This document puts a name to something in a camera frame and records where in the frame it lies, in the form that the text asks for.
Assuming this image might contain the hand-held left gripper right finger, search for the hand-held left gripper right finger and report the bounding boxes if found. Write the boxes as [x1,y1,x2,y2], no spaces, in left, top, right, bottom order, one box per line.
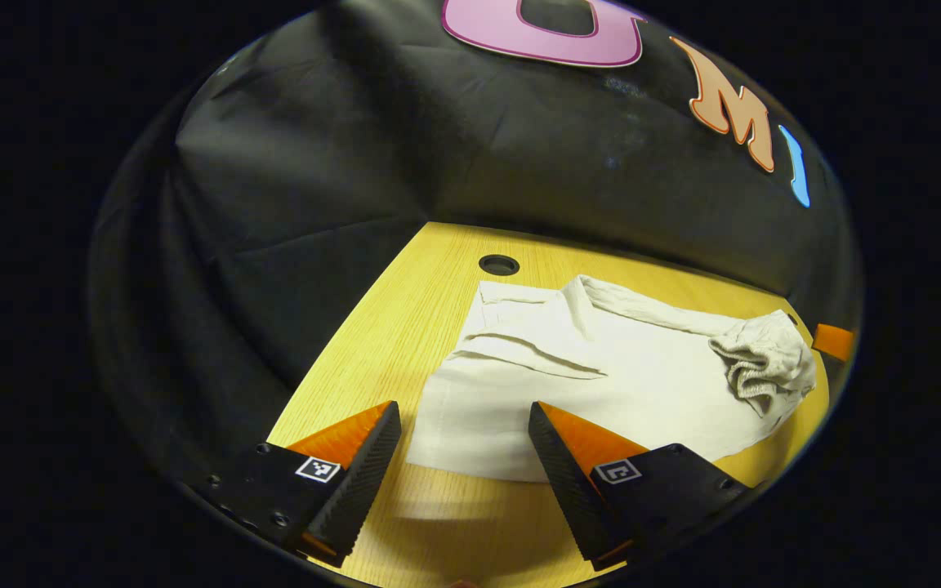
[528,401,753,572]

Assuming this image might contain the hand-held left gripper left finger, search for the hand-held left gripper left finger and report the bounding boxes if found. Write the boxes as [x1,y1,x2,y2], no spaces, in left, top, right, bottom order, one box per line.
[193,400,403,568]

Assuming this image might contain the white jeans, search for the white jeans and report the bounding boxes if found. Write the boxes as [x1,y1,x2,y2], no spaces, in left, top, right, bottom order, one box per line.
[405,274,818,483]

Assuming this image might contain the black backdrop cloth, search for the black backdrop cloth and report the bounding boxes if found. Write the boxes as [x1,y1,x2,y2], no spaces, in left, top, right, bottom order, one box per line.
[87,0,863,491]

